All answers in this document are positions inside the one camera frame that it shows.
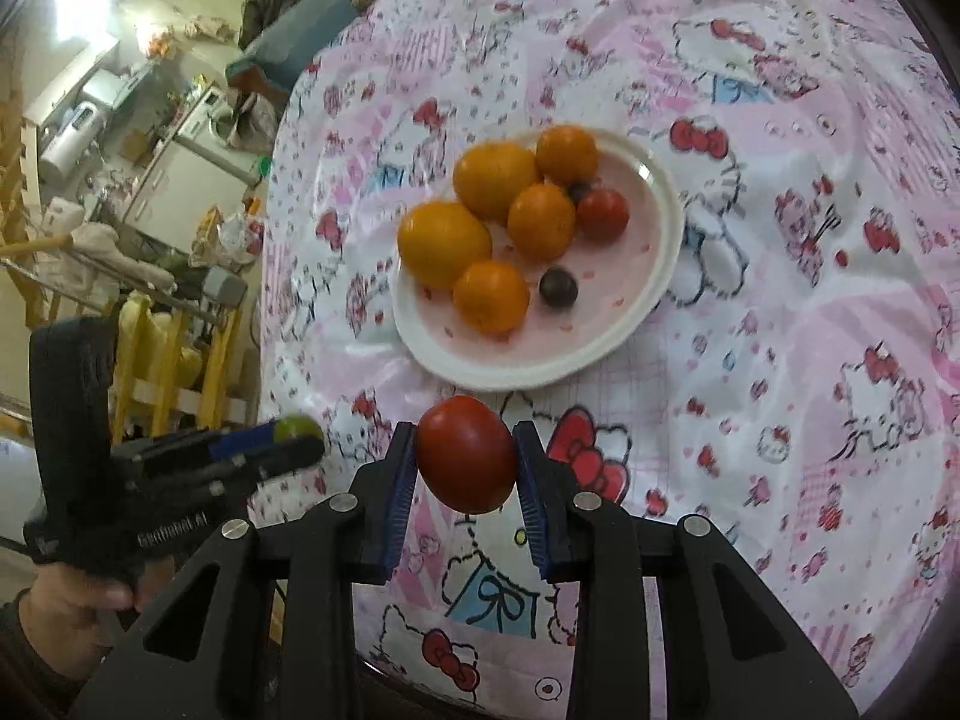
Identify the cream cloth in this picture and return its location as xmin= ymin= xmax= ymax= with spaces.
xmin=37 ymin=199 xmax=178 ymax=293

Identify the small green fruit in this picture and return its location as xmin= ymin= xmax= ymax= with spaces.
xmin=273 ymin=414 xmax=326 ymax=446

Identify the small red tomato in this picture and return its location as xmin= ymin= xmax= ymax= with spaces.
xmin=576 ymin=187 xmax=630 ymax=243

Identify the person's left forearm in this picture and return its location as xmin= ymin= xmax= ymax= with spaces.
xmin=0 ymin=589 xmax=143 ymax=720

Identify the white cabinet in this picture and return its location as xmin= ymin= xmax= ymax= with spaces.
xmin=120 ymin=86 xmax=260 ymax=230

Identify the small orange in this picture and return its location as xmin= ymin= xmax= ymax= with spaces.
xmin=535 ymin=124 xmax=600 ymax=185
xmin=451 ymin=259 xmax=531 ymax=337
xmin=507 ymin=182 xmax=578 ymax=264

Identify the teal pillow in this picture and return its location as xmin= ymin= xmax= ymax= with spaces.
xmin=225 ymin=0 xmax=362 ymax=100

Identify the white and pink plate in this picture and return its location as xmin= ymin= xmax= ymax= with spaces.
xmin=391 ymin=126 xmax=686 ymax=392

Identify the person's left hand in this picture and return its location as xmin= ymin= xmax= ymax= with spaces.
xmin=34 ymin=559 xmax=179 ymax=640

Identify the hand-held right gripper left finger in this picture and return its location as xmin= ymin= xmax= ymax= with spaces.
xmin=67 ymin=420 xmax=418 ymax=720

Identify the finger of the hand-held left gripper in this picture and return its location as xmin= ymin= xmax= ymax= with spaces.
xmin=112 ymin=422 xmax=277 ymax=467
xmin=142 ymin=435 xmax=328 ymax=497

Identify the large orange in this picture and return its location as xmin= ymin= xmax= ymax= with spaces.
xmin=397 ymin=200 xmax=494 ymax=292
xmin=453 ymin=141 xmax=542 ymax=225

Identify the grey box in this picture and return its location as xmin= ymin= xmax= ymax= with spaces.
xmin=201 ymin=265 xmax=249 ymax=309

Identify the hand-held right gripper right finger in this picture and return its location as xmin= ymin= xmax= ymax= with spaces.
xmin=512 ymin=421 xmax=860 ymax=720

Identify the pink cartoon printed blanket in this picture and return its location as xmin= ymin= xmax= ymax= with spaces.
xmin=255 ymin=0 xmax=960 ymax=720

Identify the large red tomato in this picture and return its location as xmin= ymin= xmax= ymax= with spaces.
xmin=415 ymin=394 xmax=519 ymax=515

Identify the white kitchen appliance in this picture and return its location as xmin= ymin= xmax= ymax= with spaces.
xmin=39 ymin=100 xmax=107 ymax=182

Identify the white plastic bag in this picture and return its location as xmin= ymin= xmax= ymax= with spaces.
xmin=190 ymin=208 xmax=265 ymax=272

